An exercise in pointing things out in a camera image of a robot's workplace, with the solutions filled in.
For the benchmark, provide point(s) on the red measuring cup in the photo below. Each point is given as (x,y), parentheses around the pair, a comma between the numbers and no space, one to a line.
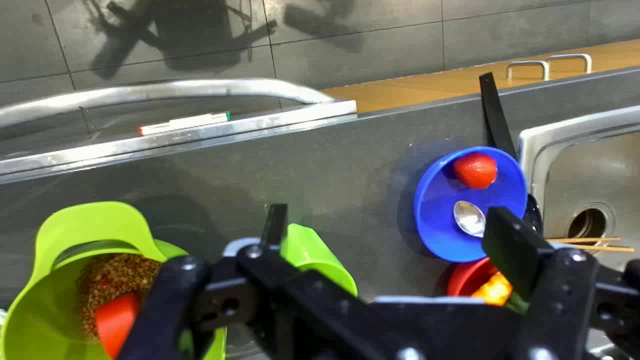
(115,322)

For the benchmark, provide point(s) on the red bowl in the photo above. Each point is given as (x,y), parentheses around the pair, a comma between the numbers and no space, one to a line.
(471,277)

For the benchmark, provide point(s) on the red tomato toy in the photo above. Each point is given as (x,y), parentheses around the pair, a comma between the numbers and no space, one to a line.
(477,170)

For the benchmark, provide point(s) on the orange carrot toy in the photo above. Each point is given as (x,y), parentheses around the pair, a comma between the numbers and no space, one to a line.
(496,291)

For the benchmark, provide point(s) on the wooden chopsticks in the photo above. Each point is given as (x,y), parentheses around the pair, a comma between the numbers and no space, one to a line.
(595,244)

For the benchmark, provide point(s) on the blue bowl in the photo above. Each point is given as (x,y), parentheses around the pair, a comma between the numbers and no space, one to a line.
(439,190)

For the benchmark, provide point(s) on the green plastic cup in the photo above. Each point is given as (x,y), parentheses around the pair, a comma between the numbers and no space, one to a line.
(307,250)

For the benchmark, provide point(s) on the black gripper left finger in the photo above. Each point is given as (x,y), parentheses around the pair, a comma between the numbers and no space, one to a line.
(274,227)

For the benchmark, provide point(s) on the green bowl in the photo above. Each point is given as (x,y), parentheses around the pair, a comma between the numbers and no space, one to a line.
(44,321)

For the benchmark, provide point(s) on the stainless steel sink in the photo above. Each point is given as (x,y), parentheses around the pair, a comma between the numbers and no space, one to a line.
(584,174)

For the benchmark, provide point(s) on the purple handled metal spoon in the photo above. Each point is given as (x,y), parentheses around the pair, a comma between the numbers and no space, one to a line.
(468,218)

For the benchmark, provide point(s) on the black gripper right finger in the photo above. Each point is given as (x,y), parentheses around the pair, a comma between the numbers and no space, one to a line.
(515,249)

